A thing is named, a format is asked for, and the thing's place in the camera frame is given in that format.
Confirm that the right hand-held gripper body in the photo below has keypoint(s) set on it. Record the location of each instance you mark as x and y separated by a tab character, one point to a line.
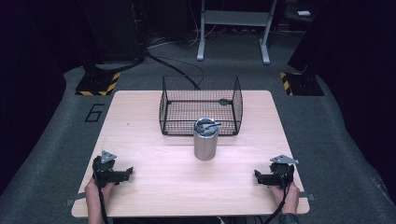
282	172

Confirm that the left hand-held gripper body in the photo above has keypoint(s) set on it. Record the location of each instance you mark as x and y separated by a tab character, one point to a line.
104	169

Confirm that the person's left hand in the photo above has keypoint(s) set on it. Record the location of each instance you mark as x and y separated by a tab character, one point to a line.
91	191

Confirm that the person's right hand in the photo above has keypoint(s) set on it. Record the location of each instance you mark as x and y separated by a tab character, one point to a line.
291	199

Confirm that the person's dark clothing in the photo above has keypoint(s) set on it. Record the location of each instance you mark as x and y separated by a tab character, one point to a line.
168	220

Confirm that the stainless steel cup with lid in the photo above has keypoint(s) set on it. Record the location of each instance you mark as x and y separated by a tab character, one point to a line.
206	141

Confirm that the dark curtain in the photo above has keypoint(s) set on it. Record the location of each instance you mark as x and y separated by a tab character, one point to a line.
28	77
358	62

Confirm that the white metal stand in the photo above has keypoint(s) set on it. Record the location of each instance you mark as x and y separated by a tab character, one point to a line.
233	18

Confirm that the small white box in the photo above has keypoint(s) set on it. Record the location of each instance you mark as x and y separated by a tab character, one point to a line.
304	13

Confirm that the grey table bracket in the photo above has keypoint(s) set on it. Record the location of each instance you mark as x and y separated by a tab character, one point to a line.
75	199
307	196

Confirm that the black yellow striped base plate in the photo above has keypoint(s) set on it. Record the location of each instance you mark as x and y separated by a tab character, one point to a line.
98	84
302	84

